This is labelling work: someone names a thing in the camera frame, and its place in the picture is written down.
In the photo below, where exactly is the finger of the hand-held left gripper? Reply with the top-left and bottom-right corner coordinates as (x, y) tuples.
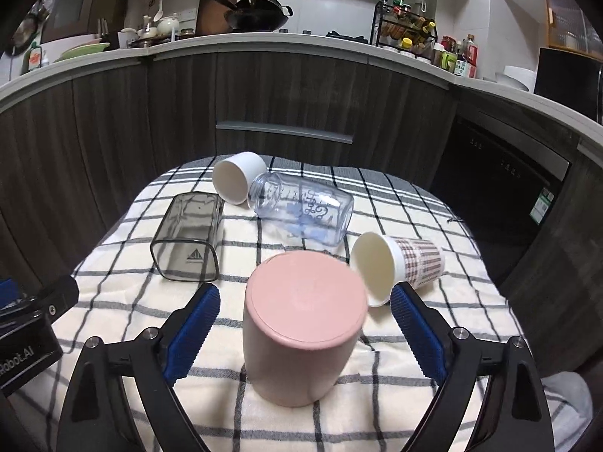
(0, 275), (80, 327)

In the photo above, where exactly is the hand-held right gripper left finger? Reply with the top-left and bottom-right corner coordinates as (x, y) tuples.
(55, 284), (222, 452)

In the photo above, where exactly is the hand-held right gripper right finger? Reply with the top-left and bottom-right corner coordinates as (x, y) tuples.
(390, 282), (557, 452)

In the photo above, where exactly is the pink cup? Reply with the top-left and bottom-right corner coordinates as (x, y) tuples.
(242, 250), (369, 408)

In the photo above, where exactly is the plaid paper cup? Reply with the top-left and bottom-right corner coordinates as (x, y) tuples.
(350, 232), (446, 308)

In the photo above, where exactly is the white cup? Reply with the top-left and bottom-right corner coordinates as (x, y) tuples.
(211, 151), (269, 206)

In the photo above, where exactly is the checked white tablecloth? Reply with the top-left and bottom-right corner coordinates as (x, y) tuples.
(7, 154), (566, 452)

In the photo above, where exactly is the grey transparent square container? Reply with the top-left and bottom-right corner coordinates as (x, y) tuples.
(150, 191), (226, 283)

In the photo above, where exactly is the dark wood kitchen cabinet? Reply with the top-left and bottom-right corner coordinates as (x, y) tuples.
(0, 38), (603, 377)

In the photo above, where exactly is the black dishwasher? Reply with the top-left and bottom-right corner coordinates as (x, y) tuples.
(429, 113), (573, 251)

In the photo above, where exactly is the clear blue plastic bottle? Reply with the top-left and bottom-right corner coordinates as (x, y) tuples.
(247, 171), (355, 248)

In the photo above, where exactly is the green sticker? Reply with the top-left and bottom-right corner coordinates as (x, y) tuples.
(530, 187), (554, 224)

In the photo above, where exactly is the green plate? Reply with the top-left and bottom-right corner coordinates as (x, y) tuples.
(59, 42), (111, 62)

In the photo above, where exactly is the knife block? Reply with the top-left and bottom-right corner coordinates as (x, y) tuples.
(96, 18), (118, 50)

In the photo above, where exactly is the hanging pan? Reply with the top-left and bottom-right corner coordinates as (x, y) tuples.
(7, 0), (52, 55)

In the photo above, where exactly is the black countertop appliance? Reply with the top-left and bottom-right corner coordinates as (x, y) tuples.
(534, 47), (603, 125)

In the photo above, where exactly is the white teapot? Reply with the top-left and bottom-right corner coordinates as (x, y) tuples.
(157, 12), (182, 36)

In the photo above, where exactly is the black spice rack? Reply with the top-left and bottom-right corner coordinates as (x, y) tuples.
(375, 0), (439, 63)

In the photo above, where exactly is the dark cloth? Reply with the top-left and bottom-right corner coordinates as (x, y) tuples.
(326, 29), (370, 43)

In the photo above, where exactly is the wooden cutting board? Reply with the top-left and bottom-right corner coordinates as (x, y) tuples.
(195, 0), (241, 36)

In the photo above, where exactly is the black wok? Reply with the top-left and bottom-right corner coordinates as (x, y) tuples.
(213, 0), (294, 33)

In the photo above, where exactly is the wooden glass door cabinet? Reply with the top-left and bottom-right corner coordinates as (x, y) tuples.
(542, 0), (603, 62)

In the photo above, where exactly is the metal drawer handle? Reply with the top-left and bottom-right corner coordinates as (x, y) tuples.
(216, 121), (354, 145)

